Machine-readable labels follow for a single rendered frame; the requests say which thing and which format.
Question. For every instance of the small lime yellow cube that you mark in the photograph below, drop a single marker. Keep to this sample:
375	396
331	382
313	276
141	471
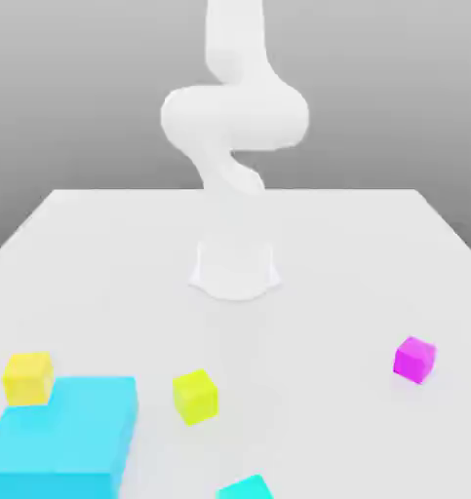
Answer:
195	397

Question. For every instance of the small magenta cube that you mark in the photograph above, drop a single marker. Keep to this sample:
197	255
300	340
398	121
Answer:
414	360

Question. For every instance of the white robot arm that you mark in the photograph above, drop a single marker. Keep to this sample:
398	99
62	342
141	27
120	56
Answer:
235	117

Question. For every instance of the small turquoise cube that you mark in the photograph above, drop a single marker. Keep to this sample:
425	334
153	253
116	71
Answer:
246	489

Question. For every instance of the large cyan box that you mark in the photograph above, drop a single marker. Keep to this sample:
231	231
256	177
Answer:
67	440

